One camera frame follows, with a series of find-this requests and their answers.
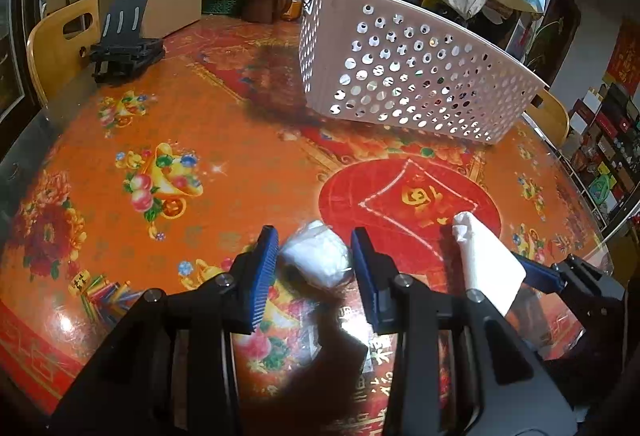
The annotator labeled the white perforated plastic basket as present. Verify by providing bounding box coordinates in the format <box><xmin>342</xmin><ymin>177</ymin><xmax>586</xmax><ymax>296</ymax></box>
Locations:
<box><xmin>298</xmin><ymin>0</ymin><xmax>548</xmax><ymax>145</ymax></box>

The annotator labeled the red wall hanging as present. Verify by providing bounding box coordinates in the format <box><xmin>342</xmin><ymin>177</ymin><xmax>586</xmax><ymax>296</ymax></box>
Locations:
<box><xmin>602</xmin><ymin>19</ymin><xmax>640</xmax><ymax>90</ymax></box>

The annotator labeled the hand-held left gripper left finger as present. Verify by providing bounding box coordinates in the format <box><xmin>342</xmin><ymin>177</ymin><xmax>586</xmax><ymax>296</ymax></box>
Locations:
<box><xmin>47</xmin><ymin>224</ymin><xmax>280</xmax><ymax>436</ymax></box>

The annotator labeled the small white plastic bag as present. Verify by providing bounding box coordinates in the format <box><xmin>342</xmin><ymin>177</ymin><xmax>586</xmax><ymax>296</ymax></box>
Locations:
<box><xmin>277</xmin><ymin>219</ymin><xmax>351</xmax><ymax>289</ymax></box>

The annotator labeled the green plastic tray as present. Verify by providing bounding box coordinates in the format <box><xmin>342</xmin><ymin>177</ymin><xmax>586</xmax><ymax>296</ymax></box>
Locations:
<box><xmin>202</xmin><ymin>0</ymin><xmax>246</xmax><ymax>14</ymax></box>

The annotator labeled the black folding phone stand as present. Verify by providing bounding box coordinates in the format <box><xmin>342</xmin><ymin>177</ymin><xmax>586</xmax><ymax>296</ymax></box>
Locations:
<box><xmin>90</xmin><ymin>0</ymin><xmax>166</xmax><ymax>84</ymax></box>

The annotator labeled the wooden chair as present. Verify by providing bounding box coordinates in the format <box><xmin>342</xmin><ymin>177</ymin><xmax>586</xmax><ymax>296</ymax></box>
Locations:
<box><xmin>26</xmin><ymin>0</ymin><xmax>101</xmax><ymax>109</ymax></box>
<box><xmin>522</xmin><ymin>89</ymin><xmax>571</xmax><ymax>147</ymax></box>

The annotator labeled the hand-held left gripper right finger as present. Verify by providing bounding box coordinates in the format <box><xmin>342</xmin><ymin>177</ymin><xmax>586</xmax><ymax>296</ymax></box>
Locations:
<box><xmin>350</xmin><ymin>227</ymin><xmax>577</xmax><ymax>436</ymax></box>

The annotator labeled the white triangular soft pouch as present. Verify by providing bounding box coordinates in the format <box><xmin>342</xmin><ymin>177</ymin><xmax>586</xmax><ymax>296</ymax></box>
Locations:
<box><xmin>451</xmin><ymin>211</ymin><xmax>527</xmax><ymax>317</ymax></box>

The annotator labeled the shelf of assorted boxes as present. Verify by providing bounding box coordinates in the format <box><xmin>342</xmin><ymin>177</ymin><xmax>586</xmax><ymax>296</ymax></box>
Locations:
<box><xmin>560</xmin><ymin>84</ymin><xmax>640</xmax><ymax>227</ymax></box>

